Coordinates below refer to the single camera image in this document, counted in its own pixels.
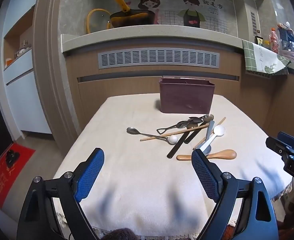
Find speckled stone countertop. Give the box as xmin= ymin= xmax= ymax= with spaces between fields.
xmin=61 ymin=24 xmax=294 ymax=74

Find wall switch panel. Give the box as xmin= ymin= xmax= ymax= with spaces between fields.
xmin=250 ymin=10 xmax=261 ymax=35

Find shovel-shaped metal spoon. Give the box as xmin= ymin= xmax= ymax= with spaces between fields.
xmin=156 ymin=121 xmax=190 ymax=135

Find yellow-handled pan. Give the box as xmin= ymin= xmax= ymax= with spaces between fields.
xmin=109 ymin=0 xmax=155 ymax=28

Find red floor mat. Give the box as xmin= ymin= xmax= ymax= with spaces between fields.
xmin=0 ymin=142 xmax=36 ymax=209

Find bottles and bags on counter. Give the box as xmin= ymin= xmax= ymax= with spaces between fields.
xmin=278 ymin=21 xmax=294 ymax=53

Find maroon plastic utensil holder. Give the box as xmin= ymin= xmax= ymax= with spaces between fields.
xmin=158 ymin=78 xmax=215 ymax=115

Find green checked cloth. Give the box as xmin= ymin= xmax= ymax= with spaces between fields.
xmin=242 ymin=40 xmax=292 ymax=78

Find long black-handled metal spoon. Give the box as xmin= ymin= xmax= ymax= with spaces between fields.
xmin=166 ymin=130 xmax=190 ymax=159

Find wooden chopstick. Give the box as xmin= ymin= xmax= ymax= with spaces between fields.
xmin=140 ymin=124 xmax=210 ymax=141
xmin=193 ymin=117 xmax=226 ymax=149

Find grey plastic spoon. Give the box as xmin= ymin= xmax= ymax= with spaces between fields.
xmin=199 ymin=120 xmax=215 ymax=145

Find glass lid with yellow rim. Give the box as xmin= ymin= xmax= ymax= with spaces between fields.
xmin=87 ymin=9 xmax=112 ymax=34

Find small grey vent grille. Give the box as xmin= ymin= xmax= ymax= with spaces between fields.
xmin=245 ymin=69 xmax=272 ymax=79

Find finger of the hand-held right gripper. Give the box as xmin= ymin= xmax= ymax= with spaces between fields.
xmin=277 ymin=131 xmax=294 ymax=144
xmin=266 ymin=136 xmax=294 ymax=156

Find cartoon wall sticker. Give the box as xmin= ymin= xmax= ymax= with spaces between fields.
xmin=137 ymin=0 xmax=231 ymax=34

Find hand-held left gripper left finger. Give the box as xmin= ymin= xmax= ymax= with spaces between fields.
xmin=17 ymin=147 xmax=105 ymax=240

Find wooden spoon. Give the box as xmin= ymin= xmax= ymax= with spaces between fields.
xmin=176 ymin=149 xmax=237 ymax=161

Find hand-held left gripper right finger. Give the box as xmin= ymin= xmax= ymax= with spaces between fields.
xmin=191 ymin=148 xmax=279 ymax=240

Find short black-handled metal utensil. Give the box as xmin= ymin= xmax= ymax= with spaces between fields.
xmin=184 ymin=126 xmax=206 ymax=145

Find bottle with red contents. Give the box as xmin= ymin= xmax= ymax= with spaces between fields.
xmin=269 ymin=27 xmax=279 ymax=54

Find wooden cabinet front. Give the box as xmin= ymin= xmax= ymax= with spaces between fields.
xmin=64 ymin=44 xmax=294 ymax=143

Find black shoes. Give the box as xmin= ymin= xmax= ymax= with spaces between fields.
xmin=6 ymin=149 xmax=20 ymax=167

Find white cabinet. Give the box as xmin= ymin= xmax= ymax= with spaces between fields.
xmin=0 ymin=0 xmax=54 ymax=135

